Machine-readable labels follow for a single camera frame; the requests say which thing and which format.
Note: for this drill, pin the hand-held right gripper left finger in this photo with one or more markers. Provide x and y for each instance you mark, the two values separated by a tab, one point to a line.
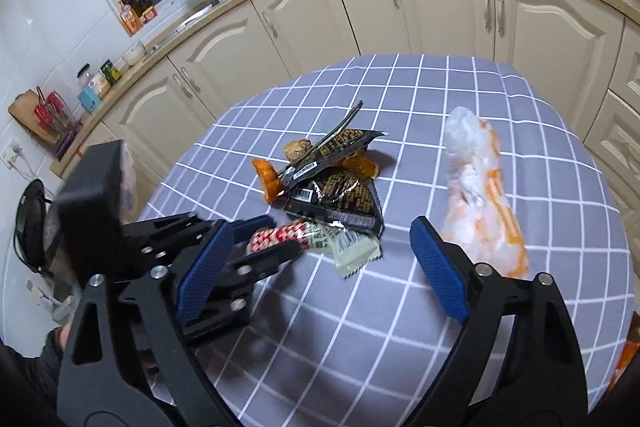
202	277

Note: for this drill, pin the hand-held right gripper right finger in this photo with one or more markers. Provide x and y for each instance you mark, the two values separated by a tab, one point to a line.
440	272

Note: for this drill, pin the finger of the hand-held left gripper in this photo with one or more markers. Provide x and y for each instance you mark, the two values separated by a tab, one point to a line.
260	262
250	227

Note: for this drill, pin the red white checked wrapper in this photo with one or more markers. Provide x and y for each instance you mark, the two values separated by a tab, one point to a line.
280	234

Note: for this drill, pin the white plastic bin bag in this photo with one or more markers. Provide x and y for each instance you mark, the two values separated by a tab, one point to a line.
129	187

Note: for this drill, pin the orange white plastic bag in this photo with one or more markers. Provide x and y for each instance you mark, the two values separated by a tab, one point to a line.
480	207

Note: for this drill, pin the pale green wrapper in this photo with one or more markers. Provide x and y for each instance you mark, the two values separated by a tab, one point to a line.
355	252

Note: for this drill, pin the brown walnut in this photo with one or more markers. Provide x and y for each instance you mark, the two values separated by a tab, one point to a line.
298	150

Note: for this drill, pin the black snack wrapper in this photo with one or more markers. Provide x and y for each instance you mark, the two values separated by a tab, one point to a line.
340	197
345	142

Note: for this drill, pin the person's left forearm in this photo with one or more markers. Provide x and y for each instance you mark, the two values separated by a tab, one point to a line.
25	382

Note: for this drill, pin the red knife rack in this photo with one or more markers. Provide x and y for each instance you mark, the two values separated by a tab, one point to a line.
50	112

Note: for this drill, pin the blue label jar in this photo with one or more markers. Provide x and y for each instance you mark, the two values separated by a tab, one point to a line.
92	94

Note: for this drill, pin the wooden cutting board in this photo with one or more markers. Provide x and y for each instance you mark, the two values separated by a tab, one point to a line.
22	109

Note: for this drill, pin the small dark jar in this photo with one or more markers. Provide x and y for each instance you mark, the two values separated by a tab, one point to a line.
111	73

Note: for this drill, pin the white bowl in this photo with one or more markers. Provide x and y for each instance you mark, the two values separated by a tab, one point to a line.
134	54

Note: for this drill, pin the orange packet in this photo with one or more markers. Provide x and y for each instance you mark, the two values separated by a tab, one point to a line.
130	21

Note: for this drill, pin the small red box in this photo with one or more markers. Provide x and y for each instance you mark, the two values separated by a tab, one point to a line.
148	14

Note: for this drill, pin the large orange bag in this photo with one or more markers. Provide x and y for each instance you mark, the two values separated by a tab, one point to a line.
625	364

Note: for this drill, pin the steel sink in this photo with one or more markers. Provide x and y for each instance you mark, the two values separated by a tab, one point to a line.
192	18

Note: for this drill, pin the cream cabinet drawer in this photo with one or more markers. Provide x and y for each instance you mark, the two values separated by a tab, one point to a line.
630	62
615	147

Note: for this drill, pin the cream base cabinets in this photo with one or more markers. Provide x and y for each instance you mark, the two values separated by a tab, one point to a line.
450	17

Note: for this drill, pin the white wall socket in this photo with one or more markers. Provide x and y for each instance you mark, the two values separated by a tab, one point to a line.
10	153

